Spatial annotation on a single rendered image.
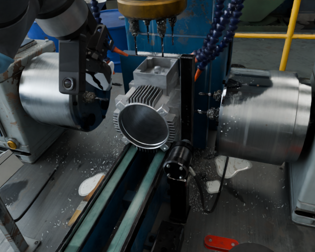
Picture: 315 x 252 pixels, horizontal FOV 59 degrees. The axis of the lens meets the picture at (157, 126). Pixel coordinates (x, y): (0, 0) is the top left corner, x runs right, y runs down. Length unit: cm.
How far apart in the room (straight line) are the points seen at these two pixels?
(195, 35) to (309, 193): 58
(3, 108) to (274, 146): 81
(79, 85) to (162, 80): 31
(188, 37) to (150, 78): 25
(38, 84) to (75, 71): 38
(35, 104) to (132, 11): 42
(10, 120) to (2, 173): 37
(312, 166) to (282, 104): 16
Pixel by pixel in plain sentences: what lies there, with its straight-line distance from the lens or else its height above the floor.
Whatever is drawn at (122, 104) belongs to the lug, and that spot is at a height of 108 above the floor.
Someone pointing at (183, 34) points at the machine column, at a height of 118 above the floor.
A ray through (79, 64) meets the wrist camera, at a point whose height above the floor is 128.
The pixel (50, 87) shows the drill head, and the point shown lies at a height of 111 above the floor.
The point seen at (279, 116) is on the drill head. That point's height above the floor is 111.
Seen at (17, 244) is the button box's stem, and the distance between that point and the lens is 84.
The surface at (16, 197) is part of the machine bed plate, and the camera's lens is 102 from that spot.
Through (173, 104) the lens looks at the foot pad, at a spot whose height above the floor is 108.
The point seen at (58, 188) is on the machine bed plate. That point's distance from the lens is 99.
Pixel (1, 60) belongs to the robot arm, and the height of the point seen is 136.
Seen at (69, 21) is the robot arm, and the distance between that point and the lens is 51.
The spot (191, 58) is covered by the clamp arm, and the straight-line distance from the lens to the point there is 61.
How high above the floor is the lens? 148
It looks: 36 degrees down
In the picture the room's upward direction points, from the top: 4 degrees counter-clockwise
